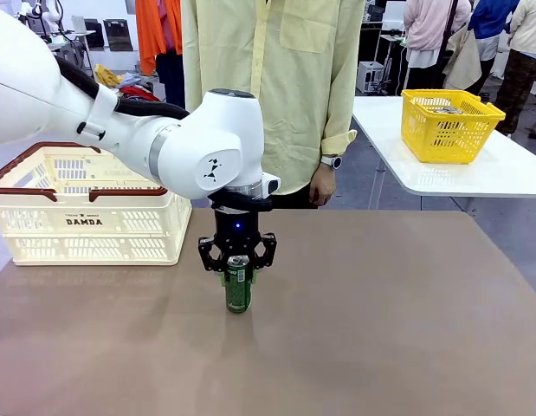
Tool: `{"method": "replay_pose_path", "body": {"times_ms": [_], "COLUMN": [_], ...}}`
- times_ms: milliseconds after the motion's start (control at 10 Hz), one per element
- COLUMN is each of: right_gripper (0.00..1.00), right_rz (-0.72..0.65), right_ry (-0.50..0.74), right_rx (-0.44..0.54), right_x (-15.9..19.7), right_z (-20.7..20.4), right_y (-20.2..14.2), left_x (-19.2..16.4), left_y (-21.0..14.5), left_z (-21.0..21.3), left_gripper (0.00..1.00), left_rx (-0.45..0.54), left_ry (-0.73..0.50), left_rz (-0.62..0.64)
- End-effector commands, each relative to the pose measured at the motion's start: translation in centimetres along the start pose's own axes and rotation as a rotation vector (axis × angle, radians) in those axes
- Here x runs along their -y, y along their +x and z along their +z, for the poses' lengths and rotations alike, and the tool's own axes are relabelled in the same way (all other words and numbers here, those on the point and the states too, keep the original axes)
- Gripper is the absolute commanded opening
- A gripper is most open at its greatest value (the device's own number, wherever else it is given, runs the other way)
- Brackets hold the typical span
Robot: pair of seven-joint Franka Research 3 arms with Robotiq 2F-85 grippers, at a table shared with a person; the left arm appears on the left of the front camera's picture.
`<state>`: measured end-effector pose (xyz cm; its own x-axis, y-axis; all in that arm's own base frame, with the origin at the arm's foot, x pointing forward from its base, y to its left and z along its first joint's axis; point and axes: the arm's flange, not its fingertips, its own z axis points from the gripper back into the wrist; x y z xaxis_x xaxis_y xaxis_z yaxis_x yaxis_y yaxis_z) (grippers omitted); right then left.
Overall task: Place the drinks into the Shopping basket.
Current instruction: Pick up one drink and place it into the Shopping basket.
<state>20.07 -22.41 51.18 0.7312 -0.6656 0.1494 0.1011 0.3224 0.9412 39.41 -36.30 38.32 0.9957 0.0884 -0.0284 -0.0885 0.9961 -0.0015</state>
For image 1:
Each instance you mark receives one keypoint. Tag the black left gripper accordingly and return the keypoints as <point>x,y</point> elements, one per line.
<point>237,229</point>

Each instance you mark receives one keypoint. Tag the dark green drink can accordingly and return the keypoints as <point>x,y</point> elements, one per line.
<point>238,290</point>

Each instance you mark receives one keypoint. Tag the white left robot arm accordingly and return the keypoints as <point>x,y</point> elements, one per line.
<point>198,147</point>

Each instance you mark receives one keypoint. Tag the beige shoulder bag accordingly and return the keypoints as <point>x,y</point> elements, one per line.
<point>464,60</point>

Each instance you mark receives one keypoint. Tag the person's left forearm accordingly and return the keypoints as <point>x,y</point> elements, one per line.
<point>334,145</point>

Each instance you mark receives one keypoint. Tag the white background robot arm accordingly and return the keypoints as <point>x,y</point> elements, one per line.
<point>55,15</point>

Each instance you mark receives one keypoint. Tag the yellow plastic basket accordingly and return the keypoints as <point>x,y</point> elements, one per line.
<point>441,138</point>

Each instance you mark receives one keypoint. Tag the person's left hand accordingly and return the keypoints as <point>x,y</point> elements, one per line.
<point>323,186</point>

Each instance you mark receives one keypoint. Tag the white wrist watch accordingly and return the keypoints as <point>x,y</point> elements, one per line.
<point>332,162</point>

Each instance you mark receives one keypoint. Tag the person in yellow shirt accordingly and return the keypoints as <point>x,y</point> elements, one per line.
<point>285,86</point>

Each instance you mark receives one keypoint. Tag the red cloth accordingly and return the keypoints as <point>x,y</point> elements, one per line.
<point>140,92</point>

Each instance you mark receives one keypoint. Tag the yellow cloth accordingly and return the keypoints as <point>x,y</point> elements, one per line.
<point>106,76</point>

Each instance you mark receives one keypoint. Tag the white computer case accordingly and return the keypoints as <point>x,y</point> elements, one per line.
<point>370,77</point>

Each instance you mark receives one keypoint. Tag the person in orange jacket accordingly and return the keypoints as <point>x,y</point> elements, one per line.
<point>153,30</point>

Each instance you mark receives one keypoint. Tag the silver top drink can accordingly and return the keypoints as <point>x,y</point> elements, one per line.
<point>454,112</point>
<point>437,109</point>

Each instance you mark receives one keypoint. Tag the grey workbench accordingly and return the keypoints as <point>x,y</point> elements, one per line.
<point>75,52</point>

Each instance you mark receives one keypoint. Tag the white side table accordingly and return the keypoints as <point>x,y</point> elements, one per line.
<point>501,173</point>

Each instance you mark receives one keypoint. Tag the person in pink top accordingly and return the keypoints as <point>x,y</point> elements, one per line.
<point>428,21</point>

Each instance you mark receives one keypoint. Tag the person in blue top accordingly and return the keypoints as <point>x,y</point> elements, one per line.
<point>488,17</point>

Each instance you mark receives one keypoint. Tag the person in cream top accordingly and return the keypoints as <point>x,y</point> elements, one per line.
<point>529,26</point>

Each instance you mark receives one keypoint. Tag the black wall panel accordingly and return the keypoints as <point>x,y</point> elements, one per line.
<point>118,34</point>
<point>94,34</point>

